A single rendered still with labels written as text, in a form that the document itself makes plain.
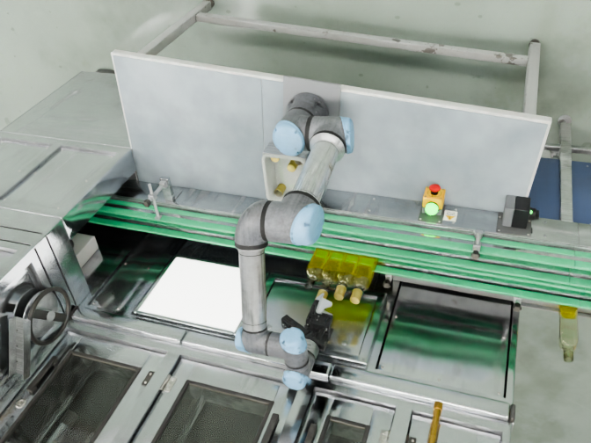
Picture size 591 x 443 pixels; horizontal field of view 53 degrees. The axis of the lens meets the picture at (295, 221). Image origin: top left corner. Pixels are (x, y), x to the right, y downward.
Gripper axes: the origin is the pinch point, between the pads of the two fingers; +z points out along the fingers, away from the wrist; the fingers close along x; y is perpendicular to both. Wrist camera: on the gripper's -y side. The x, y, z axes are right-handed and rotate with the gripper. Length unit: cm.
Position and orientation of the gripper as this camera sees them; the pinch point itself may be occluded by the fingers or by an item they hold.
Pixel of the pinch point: (320, 300)
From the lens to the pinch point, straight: 207.6
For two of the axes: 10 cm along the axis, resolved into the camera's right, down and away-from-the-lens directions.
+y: 9.4, 1.6, -2.9
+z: 3.2, -6.1, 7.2
